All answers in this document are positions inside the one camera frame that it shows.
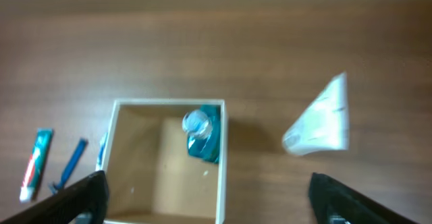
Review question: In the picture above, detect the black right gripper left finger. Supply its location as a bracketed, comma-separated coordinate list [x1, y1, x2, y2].
[2, 170, 109, 224]

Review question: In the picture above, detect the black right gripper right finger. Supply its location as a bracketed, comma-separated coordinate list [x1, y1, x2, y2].
[308, 173, 414, 224]

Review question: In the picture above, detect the white lotion tube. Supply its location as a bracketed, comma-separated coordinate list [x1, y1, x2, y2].
[282, 72, 350, 156]

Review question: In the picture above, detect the blue Listerine mouthwash bottle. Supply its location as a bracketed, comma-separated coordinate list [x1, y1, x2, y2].
[182, 105, 221, 164]

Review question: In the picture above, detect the blue disposable razor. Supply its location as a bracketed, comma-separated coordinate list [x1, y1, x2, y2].
[48, 138, 88, 194]

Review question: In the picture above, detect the white cardboard box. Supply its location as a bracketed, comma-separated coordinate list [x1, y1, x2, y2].
[100, 99, 228, 223]

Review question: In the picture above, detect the Colgate toothpaste tube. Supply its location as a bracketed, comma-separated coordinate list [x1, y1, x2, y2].
[19, 128, 53, 202]

